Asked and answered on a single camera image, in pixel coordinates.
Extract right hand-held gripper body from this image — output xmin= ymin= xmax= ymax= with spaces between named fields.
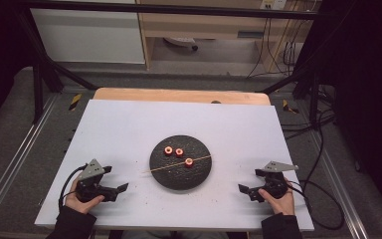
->
xmin=261 ymin=160 xmax=299 ymax=200

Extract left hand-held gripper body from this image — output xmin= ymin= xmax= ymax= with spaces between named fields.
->
xmin=74 ymin=158 xmax=106 ymax=204

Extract thin bamboo skewer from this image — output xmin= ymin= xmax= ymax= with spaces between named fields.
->
xmin=141 ymin=154 xmax=213 ymax=174

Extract black textured round plate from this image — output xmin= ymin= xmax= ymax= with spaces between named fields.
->
xmin=148 ymin=134 xmax=213 ymax=192

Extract person's right hand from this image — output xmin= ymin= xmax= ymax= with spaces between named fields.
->
xmin=258 ymin=179 xmax=296 ymax=216

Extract person's left hand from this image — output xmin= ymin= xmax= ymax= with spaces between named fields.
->
xmin=65 ymin=179 xmax=106 ymax=215

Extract yellow black tape strip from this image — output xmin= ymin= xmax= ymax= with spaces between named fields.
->
xmin=68 ymin=93 xmax=84 ymax=112
xmin=282 ymin=99 xmax=300 ymax=116

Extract black metal stand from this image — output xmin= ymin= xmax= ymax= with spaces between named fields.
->
xmin=260 ymin=63 xmax=322 ymax=131
xmin=14 ymin=9 xmax=99 ymax=124

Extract wooden table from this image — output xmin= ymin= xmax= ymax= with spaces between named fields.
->
xmin=93 ymin=87 xmax=272 ymax=107

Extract white cabinet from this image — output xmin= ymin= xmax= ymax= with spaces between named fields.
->
xmin=29 ymin=7 xmax=146 ymax=65

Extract dark curtain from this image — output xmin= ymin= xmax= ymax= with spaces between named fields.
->
xmin=302 ymin=0 xmax=382 ymax=217
xmin=0 ymin=0 xmax=36 ymax=137

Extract office chair base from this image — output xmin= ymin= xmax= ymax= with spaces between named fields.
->
xmin=163 ymin=36 xmax=200 ymax=52

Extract light wooden desk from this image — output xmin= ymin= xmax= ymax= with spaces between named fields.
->
xmin=135 ymin=0 xmax=316 ymax=73

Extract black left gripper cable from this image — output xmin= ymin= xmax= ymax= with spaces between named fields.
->
xmin=58 ymin=164 xmax=88 ymax=209

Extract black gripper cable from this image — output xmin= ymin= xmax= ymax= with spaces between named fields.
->
xmin=58 ymin=164 xmax=88 ymax=209
xmin=286 ymin=178 xmax=346 ymax=231

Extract aluminium floor rail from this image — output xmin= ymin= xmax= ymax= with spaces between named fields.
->
xmin=0 ymin=95 xmax=60 ymax=227
xmin=307 ymin=130 xmax=370 ymax=239

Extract black floor cables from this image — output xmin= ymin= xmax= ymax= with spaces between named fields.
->
xmin=280 ymin=84 xmax=336 ymax=141

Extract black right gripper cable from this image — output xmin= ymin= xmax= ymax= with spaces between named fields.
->
xmin=286 ymin=178 xmax=346 ymax=231

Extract hanging black cables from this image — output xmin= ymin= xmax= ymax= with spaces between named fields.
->
xmin=246 ymin=14 xmax=300 ymax=80

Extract wall power socket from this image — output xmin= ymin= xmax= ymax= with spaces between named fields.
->
xmin=260 ymin=0 xmax=288 ymax=11

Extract black metal frame bar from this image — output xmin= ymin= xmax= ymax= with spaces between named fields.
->
xmin=13 ymin=0 xmax=320 ymax=21

